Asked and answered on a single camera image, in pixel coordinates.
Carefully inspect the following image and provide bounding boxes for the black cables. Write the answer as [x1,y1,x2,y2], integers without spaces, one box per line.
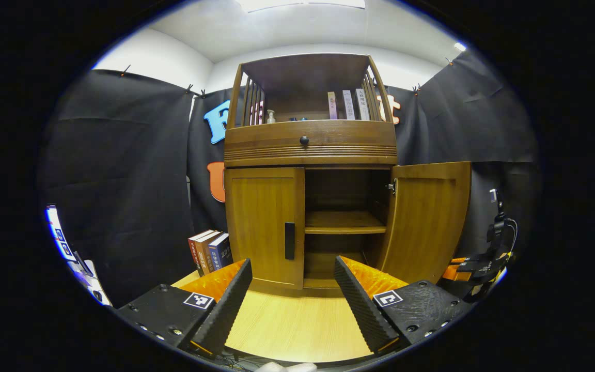
[220,354,262,371]

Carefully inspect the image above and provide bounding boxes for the wooden cabinet shelf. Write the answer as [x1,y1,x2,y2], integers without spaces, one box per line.
[305,210,387,235]

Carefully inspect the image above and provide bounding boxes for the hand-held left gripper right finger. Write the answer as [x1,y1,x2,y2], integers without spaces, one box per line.
[334,256,476,358]

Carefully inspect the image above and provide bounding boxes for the black backdrop cloth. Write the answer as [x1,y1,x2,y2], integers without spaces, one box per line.
[39,49,541,308]

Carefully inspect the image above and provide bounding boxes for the red book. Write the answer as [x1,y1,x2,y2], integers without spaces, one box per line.
[188,230,210,276]

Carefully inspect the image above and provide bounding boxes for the white printed sheet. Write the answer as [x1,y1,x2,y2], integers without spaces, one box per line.
[45,205,113,306]

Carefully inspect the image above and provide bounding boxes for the brown book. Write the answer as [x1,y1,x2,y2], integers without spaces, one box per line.
[196,231,222,274]

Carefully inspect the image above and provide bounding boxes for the wooden double-door shoe cabinet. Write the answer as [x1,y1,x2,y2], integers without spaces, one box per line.
[224,53,472,299]

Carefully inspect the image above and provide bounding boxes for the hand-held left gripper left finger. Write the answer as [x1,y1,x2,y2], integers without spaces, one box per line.
[93,258,253,361]

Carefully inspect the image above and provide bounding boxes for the white book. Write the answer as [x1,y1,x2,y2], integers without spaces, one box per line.
[355,88,370,121]

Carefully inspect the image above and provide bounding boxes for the wooden cabinet door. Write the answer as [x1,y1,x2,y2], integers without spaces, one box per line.
[225,167,306,290]
[378,161,472,285]

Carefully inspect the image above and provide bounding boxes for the wooden cabinet drawer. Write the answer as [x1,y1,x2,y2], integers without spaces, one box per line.
[224,120,398,167]

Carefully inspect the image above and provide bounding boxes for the black door handle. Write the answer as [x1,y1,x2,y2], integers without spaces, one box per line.
[284,222,296,260]

